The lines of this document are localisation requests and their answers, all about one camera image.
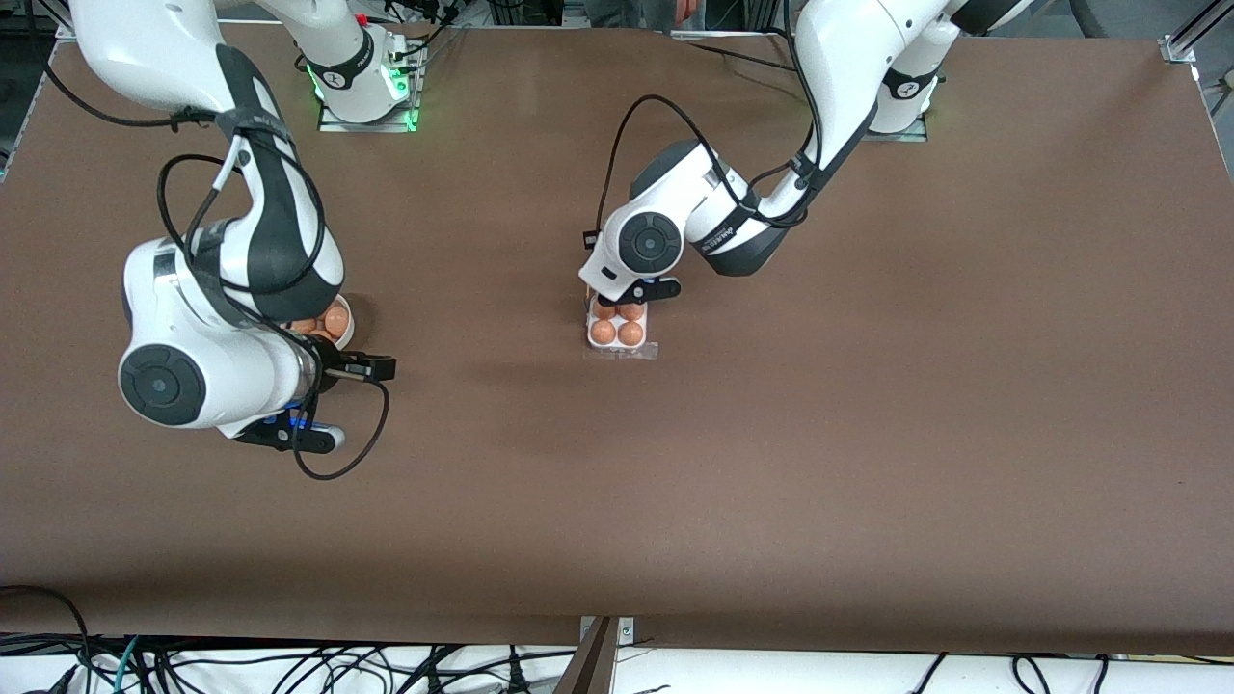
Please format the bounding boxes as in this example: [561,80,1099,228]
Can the clear plastic egg box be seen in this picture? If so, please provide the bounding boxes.
[584,289,660,362]

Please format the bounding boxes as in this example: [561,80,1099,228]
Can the white round bowl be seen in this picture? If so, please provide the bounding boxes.
[287,294,357,351]

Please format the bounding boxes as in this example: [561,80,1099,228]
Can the dark metal bar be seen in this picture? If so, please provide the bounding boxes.
[554,617,618,694]

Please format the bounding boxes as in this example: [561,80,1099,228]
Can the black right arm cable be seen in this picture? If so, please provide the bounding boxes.
[40,58,391,481]

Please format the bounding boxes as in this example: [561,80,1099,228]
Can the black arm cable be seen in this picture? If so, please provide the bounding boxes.
[578,0,830,247]
[40,58,391,481]

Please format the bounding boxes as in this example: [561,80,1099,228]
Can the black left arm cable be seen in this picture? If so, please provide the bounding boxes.
[578,0,830,247]

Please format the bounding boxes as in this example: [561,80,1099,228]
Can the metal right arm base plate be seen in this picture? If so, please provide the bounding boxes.
[316,39,425,134]

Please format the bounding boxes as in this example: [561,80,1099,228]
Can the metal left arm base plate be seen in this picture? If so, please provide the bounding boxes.
[863,111,931,144]

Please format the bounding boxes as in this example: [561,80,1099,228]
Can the metal table bracket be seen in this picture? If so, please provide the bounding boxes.
[578,617,635,649]

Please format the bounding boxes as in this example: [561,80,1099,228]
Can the teal cable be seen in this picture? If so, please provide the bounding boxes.
[114,636,146,694]

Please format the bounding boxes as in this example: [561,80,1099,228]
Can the aluminium frame profile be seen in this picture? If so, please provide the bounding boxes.
[1157,0,1234,67]

